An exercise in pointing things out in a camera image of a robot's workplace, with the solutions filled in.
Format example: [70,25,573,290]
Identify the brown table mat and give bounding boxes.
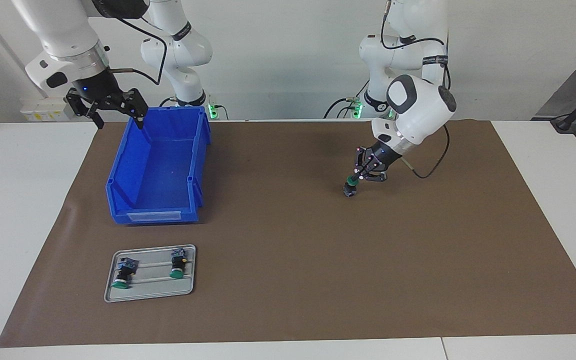
[0,119,576,348]

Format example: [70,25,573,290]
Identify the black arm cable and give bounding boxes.
[380,0,451,179]
[103,15,169,86]

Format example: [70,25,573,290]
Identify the green capped push button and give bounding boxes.
[343,175,362,199]
[110,257,140,291]
[169,250,187,279]

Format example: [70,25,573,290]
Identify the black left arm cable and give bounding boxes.
[380,0,451,179]

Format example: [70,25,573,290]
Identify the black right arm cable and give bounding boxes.
[103,15,169,86]

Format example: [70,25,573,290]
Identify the black base cables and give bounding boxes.
[323,75,371,120]

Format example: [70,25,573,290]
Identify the white power strip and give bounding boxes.
[20,97,71,122]

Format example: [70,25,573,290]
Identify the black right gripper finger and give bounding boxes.
[65,89,105,130]
[100,88,149,130]

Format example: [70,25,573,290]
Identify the grey metal tray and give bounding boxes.
[104,244,197,303]

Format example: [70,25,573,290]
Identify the blue plastic storage bin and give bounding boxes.
[105,106,212,226]

